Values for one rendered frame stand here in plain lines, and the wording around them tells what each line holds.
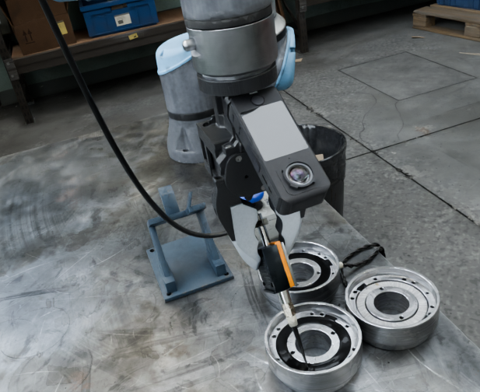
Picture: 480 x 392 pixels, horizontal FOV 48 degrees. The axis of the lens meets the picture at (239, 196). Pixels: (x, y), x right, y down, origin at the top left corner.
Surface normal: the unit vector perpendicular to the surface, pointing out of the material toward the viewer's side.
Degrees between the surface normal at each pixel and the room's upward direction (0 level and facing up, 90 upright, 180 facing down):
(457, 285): 0
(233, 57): 90
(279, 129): 32
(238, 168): 90
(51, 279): 0
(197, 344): 0
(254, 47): 91
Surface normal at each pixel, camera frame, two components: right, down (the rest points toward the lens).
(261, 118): 0.07, -0.49
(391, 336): -0.23, 0.53
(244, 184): 0.34, 0.44
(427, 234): -0.15, -0.85
